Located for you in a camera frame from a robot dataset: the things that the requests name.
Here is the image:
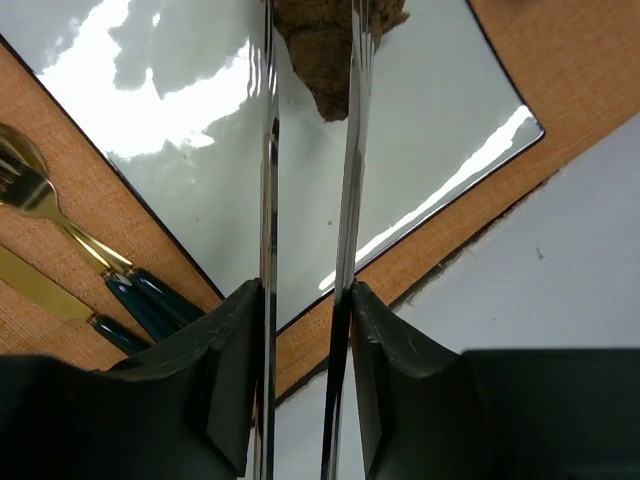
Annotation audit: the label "green handled gold spoon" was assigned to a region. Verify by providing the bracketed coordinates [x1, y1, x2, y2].
[103, 272, 178, 342]

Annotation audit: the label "brown croissant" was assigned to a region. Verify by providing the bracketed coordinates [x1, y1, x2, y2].
[272, 0, 411, 124]

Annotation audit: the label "green handled gold knife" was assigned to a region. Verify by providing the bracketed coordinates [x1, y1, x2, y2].
[1, 246, 151, 356]

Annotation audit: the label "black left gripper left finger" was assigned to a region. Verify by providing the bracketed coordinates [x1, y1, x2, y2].
[1, 280, 262, 479]

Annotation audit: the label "stainless steel tongs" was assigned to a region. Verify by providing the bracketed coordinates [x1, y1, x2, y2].
[253, 1, 375, 479]

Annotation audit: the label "orange cloth placemat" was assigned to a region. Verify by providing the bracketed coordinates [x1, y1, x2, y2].
[1, 1, 639, 397]

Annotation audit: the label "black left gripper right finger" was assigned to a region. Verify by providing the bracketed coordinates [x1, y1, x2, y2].
[352, 282, 639, 479]

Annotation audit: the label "white square plate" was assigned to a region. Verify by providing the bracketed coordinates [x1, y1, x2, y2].
[1, 1, 544, 327]

